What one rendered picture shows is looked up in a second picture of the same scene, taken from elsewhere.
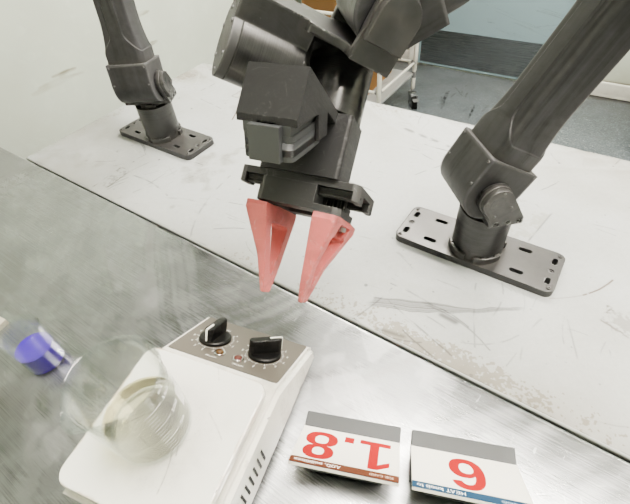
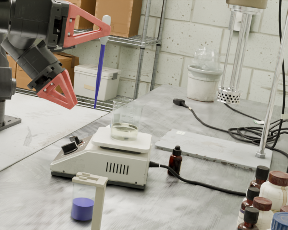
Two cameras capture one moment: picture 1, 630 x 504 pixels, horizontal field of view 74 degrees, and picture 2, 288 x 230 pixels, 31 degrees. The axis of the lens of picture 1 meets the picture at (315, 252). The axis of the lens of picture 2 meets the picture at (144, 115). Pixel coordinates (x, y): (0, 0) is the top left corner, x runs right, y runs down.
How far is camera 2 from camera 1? 1.24 m
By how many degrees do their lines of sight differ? 96
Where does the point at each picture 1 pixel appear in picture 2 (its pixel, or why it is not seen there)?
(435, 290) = (18, 135)
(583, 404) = (68, 126)
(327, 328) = (44, 154)
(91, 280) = (11, 215)
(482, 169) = (10, 72)
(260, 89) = not seen: hidden behind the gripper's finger
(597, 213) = not seen: outside the picture
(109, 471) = (141, 143)
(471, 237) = (2, 112)
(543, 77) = (0, 38)
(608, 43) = not seen: hidden behind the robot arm
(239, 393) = (104, 129)
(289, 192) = (59, 68)
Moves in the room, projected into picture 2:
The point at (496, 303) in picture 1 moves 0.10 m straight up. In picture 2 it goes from (25, 128) to (29, 91)
